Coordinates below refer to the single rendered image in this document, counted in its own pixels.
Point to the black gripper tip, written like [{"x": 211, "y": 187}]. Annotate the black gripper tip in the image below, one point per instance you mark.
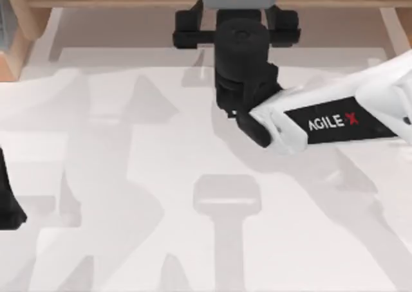
[{"x": 9, "y": 205}]

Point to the grey panel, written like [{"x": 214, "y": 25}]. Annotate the grey panel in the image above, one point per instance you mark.
[{"x": 5, "y": 15}]

